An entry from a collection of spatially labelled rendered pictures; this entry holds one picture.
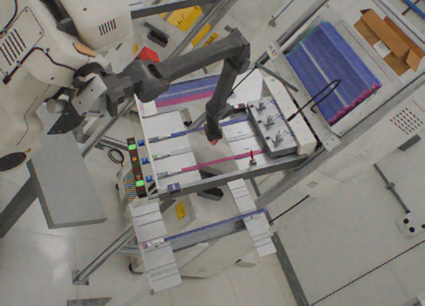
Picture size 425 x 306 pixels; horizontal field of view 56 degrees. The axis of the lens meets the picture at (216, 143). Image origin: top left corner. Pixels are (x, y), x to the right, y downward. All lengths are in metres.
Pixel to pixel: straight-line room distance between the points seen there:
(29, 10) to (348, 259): 2.82
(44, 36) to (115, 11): 0.19
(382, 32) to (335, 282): 1.94
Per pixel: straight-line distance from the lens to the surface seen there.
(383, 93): 1.78
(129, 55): 3.15
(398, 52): 2.26
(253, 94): 2.16
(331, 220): 3.46
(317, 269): 3.49
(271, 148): 1.84
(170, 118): 2.05
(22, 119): 1.34
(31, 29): 1.17
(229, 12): 3.01
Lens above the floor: 1.76
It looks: 25 degrees down
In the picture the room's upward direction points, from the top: 47 degrees clockwise
